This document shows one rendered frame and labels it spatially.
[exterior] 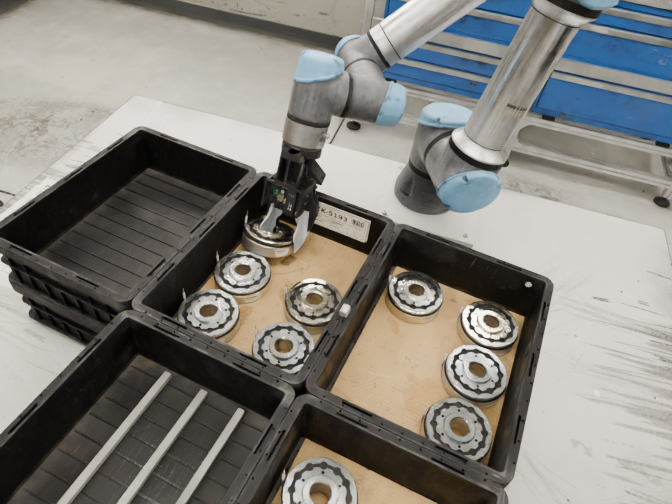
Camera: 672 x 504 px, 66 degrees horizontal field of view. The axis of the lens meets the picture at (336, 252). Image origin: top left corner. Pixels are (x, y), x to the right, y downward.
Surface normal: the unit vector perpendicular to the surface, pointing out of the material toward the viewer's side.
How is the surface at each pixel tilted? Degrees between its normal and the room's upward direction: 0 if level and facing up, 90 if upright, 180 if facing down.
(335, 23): 90
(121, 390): 0
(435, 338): 0
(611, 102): 90
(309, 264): 0
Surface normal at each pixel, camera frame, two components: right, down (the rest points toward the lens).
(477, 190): 0.11, 0.81
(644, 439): 0.10, -0.69
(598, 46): -0.29, 0.67
